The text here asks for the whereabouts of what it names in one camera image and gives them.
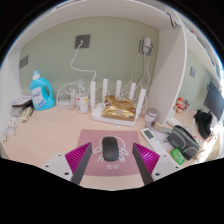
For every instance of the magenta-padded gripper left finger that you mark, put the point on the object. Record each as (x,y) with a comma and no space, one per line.
(58,163)

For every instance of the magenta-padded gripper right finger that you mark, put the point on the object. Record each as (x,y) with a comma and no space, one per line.
(165,165)

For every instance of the gold foil bag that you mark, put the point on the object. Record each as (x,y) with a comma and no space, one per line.
(118,108)

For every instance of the white remote control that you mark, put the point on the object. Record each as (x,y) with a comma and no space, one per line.
(151,139)

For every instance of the white router with antennas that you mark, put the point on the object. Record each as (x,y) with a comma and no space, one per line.
(96,115)

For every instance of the beige small box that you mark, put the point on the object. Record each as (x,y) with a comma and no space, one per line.
(26,114)

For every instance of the clear bottle with white label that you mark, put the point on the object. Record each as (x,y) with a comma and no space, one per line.
(82,103)

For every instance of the green packet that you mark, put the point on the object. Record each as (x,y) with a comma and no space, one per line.
(177,156)

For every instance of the blue detergent bottle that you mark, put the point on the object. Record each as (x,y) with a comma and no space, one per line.
(40,95)

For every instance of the black computer mouse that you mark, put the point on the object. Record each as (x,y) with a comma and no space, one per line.
(110,148)

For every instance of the grey wall plate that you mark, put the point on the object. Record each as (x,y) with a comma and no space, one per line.
(23,62)

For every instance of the dark computer monitor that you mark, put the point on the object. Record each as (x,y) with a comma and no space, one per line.
(215,101)

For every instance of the grey pouch with green trim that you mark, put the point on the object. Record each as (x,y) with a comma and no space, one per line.
(183,141)

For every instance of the small grey wall switch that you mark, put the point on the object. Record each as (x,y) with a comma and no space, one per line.
(193,72)

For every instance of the white jar with pink band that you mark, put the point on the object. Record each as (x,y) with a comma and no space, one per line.
(151,116)

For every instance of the black bag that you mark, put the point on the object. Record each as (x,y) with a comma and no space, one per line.
(202,123)

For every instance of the pink mouse pad with drawing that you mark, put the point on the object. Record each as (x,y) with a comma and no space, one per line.
(90,136)

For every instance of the white wall charger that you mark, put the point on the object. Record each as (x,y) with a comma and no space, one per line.
(146,45)

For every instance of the white power strip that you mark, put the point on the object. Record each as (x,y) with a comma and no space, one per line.
(66,103)

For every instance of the grey wall outlet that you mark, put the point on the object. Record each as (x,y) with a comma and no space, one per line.
(82,41)

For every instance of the white desk divider panel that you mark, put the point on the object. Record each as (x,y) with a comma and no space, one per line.
(168,73)

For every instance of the red toy figure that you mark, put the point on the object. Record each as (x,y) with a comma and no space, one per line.
(180,105)

